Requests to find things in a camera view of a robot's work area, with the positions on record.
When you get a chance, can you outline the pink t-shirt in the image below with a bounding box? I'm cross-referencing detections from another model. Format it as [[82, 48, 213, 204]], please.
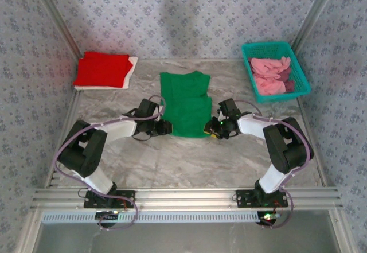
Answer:
[[251, 56, 292, 95]]

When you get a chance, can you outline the teal plastic basket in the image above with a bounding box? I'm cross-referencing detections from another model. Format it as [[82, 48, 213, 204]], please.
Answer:
[[240, 41, 312, 103]]

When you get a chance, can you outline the folded white t-shirt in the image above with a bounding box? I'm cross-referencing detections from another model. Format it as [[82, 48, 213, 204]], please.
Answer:
[[73, 56, 139, 92]]

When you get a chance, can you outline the grey slotted cable duct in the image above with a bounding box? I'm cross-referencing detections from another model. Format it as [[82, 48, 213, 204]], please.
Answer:
[[41, 210, 266, 224]]

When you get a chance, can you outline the aluminium frame post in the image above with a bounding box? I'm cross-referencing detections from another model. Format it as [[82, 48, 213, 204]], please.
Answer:
[[30, 0, 84, 61], [291, 0, 343, 55]]

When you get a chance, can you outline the green t-shirt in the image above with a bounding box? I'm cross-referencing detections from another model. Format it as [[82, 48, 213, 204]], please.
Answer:
[[159, 71, 213, 139]]

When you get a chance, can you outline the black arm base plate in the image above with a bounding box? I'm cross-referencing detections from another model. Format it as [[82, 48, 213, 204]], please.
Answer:
[[235, 189, 289, 209], [83, 190, 136, 209]]

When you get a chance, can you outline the aluminium mounting rail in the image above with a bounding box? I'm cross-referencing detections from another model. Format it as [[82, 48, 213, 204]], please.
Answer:
[[31, 188, 343, 209]]

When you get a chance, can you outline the aluminium frame leg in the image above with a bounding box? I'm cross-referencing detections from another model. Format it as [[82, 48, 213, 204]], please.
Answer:
[[328, 208, 355, 253], [14, 208, 44, 253]]

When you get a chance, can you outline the grey lower shelf panel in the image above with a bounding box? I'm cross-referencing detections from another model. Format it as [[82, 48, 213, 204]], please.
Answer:
[[34, 221, 343, 253]]

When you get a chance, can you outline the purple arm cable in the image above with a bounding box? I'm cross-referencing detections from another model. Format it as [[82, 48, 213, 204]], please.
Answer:
[[233, 99, 314, 230], [53, 94, 167, 231]]

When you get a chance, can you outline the folded red t-shirt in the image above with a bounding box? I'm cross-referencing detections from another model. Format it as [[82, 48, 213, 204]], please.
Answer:
[[73, 51, 130, 89]]

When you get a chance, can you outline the aluminium side rail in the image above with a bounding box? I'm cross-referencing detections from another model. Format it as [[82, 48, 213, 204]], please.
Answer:
[[295, 96, 329, 187], [44, 89, 83, 190]]

